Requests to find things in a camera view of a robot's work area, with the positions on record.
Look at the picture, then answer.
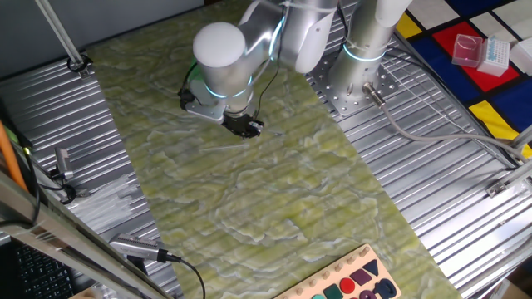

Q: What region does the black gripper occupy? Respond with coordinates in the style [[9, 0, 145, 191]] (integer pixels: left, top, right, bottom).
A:
[[222, 112, 265, 140]]

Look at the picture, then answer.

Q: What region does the white pipette tip rack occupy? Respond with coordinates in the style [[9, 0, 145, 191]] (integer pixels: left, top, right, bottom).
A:
[[476, 36, 511, 78]]

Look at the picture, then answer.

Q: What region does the green marble pattern mat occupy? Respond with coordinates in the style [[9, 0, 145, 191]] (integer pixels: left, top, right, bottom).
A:
[[85, 0, 465, 299]]

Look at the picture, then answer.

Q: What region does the wooden shape puzzle board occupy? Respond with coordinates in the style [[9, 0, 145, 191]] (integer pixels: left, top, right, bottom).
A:
[[272, 243, 403, 299]]

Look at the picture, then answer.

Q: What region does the navy triangle puzzle piece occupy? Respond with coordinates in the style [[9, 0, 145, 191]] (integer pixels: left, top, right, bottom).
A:
[[362, 259, 380, 277]]

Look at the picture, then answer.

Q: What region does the red round puzzle piece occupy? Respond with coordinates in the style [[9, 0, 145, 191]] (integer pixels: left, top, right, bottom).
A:
[[339, 277, 357, 295]]

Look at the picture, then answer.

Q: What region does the purple puzzle piece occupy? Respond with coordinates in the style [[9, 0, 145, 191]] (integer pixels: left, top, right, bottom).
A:
[[349, 268, 373, 287]]

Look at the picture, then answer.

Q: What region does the black pole clamp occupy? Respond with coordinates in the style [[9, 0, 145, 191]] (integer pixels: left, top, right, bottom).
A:
[[66, 53, 94, 75]]

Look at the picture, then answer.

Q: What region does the colourful chequered cloth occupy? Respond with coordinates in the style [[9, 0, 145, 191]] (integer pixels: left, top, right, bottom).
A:
[[394, 0, 532, 159]]

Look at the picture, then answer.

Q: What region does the blue puzzle piece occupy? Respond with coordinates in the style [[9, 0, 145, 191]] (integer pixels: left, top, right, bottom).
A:
[[372, 277, 398, 299]]

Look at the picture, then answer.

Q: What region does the aluminium pole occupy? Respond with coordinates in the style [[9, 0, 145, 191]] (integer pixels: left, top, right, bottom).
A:
[[34, 0, 91, 80]]

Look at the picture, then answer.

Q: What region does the clear pink plastic box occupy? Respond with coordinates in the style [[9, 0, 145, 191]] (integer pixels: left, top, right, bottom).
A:
[[451, 33, 485, 69]]

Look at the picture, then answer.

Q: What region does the cardboard box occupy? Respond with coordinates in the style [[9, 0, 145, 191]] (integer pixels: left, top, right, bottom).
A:
[[492, 277, 532, 299], [68, 287, 99, 299]]

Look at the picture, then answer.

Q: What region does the black keyboard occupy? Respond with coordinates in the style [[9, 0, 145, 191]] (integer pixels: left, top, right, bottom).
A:
[[14, 243, 78, 299]]

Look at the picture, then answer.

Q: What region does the white plastic box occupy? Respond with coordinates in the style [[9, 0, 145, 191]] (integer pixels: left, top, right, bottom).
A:
[[509, 37, 532, 76]]

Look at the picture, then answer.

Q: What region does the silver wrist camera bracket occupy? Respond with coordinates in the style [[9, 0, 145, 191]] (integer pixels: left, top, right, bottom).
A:
[[182, 97, 228, 125]]

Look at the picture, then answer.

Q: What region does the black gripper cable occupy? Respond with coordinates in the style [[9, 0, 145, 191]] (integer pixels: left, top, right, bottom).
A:
[[252, 10, 290, 121]]

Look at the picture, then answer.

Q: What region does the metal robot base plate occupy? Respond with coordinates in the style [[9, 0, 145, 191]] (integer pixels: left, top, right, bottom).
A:
[[305, 49, 400, 118]]

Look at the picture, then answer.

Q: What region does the thick grey robot cable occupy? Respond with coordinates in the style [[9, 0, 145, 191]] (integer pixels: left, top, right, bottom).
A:
[[361, 81, 529, 164]]

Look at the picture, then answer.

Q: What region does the black camera cable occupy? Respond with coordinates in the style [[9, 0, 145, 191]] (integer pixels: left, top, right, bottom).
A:
[[155, 248, 208, 299]]

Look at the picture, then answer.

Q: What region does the ribbed silver depth camera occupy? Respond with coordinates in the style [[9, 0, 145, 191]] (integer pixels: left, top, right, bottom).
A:
[[108, 233, 160, 262]]

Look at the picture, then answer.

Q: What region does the black camera stand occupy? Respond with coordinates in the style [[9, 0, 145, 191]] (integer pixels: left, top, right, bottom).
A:
[[126, 255, 150, 278]]

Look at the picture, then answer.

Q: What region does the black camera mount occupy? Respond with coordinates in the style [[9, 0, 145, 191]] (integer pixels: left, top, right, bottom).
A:
[[49, 168, 80, 205]]

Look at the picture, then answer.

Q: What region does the aluminium frame bar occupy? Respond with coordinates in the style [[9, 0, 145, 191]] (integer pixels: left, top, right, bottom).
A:
[[0, 172, 174, 299]]

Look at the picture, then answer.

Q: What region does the orange cable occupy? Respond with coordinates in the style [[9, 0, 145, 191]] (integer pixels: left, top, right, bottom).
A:
[[0, 120, 29, 193]]

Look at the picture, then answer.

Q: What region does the aluminium extrusion with bracket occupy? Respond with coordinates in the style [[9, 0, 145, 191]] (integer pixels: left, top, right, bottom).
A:
[[485, 124, 532, 199]]

